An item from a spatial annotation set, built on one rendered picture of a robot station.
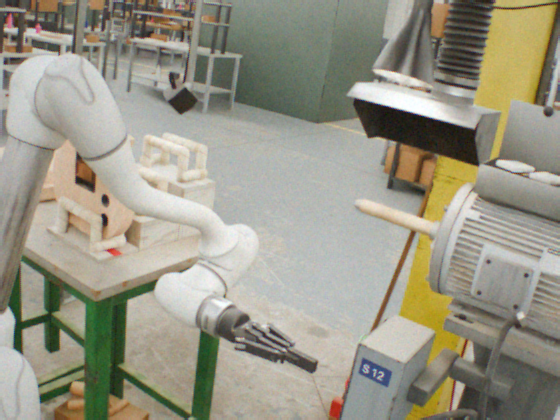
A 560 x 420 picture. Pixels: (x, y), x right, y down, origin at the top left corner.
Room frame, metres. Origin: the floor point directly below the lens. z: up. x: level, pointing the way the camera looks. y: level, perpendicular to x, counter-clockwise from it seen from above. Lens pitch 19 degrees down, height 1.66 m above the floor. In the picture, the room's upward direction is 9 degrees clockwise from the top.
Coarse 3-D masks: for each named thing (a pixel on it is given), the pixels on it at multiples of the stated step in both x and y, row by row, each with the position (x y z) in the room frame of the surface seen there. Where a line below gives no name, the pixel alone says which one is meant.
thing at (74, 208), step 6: (60, 198) 1.57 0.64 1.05; (66, 198) 1.57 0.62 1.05; (60, 204) 1.56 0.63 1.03; (66, 204) 1.55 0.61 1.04; (72, 204) 1.54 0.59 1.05; (78, 204) 1.54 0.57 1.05; (72, 210) 1.53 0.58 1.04; (78, 210) 1.52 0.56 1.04; (84, 210) 1.51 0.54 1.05; (90, 210) 1.51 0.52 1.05; (78, 216) 1.52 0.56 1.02; (84, 216) 1.50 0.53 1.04; (90, 216) 1.48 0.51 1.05; (96, 216) 1.48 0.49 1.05; (90, 222) 1.48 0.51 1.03; (96, 222) 1.47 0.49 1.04
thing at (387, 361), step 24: (384, 336) 0.96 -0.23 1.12; (408, 336) 0.97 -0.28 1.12; (432, 336) 0.99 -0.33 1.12; (360, 360) 0.92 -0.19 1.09; (384, 360) 0.90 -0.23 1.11; (408, 360) 0.89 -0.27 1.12; (360, 384) 0.92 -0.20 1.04; (384, 384) 0.89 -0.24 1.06; (408, 384) 0.93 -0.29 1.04; (360, 408) 0.91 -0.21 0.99; (384, 408) 0.89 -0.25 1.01; (408, 408) 0.98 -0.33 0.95
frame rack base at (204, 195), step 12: (156, 168) 1.85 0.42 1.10; (168, 168) 1.87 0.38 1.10; (168, 180) 1.75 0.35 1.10; (204, 180) 1.81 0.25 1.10; (168, 192) 1.73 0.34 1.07; (180, 192) 1.70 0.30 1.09; (192, 192) 1.73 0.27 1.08; (204, 192) 1.77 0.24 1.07; (204, 204) 1.78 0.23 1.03; (180, 228) 1.70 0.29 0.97; (192, 228) 1.74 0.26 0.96
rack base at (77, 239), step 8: (56, 232) 1.56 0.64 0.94; (72, 232) 1.59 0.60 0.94; (80, 232) 1.60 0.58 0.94; (64, 240) 1.53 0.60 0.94; (72, 240) 1.53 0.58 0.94; (80, 240) 1.54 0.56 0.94; (88, 240) 1.55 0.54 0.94; (80, 248) 1.49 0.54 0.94; (88, 248) 1.50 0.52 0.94; (120, 248) 1.54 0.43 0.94; (128, 248) 1.55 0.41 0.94; (136, 248) 1.56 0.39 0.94; (88, 256) 1.46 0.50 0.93; (96, 256) 1.46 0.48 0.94; (104, 256) 1.46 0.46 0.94; (112, 256) 1.48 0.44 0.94; (120, 256) 1.50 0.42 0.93
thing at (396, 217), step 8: (368, 200) 1.33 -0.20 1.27; (360, 208) 1.32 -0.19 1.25; (368, 208) 1.31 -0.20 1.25; (376, 208) 1.30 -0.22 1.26; (384, 208) 1.29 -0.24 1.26; (376, 216) 1.30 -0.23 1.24; (384, 216) 1.29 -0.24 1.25; (392, 216) 1.28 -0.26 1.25; (400, 216) 1.27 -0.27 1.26; (408, 216) 1.26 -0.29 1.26; (400, 224) 1.27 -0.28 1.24; (408, 224) 1.25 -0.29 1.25; (416, 224) 1.24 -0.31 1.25; (424, 224) 1.24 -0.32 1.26; (432, 224) 1.23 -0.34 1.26; (424, 232) 1.23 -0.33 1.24
